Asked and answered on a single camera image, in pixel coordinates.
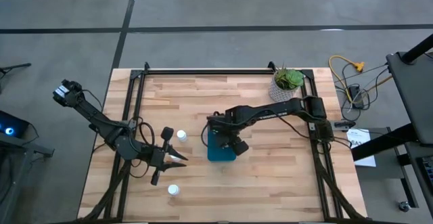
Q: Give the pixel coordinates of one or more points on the black aluminium rig frame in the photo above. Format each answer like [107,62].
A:
[220,71]

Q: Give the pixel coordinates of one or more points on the black bracket plate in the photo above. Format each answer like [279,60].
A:
[343,125]

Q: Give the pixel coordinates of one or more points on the black cart table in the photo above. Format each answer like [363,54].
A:
[412,92]

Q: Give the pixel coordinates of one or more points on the black computer blue light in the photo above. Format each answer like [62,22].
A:
[10,129]

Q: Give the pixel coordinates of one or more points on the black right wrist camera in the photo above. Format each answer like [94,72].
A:
[241,146]

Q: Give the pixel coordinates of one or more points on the grey metal stand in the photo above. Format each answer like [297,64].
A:
[20,149]

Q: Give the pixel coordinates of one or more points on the spiky green grass plant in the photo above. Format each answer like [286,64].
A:
[280,75]

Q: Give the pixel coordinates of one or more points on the white pill bottle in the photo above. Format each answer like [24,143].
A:
[173,189]
[174,157]
[181,135]

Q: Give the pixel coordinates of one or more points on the table-level depth camera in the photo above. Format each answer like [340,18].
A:
[223,222]

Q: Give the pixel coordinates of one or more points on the black power strip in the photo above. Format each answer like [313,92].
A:
[355,93]

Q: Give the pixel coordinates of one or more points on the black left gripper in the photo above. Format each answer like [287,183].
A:
[156,157]

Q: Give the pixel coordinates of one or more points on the green rosette succulent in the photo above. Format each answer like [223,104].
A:
[294,78]

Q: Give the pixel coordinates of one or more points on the cart caster wheel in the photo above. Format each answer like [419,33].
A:
[404,205]

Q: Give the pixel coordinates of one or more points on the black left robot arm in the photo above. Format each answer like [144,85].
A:
[101,119]

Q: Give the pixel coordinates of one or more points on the blue plastic basket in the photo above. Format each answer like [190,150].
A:
[216,151]

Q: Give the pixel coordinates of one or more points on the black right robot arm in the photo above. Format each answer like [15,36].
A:
[270,110]

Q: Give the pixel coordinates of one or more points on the black tripod leg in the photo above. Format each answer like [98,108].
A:
[13,67]

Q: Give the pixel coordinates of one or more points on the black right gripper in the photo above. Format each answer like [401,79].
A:
[221,127]

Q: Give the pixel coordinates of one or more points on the white paper sheet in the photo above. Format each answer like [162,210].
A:
[362,142]

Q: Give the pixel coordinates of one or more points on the triangle patterned plant pot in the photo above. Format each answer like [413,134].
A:
[279,93]

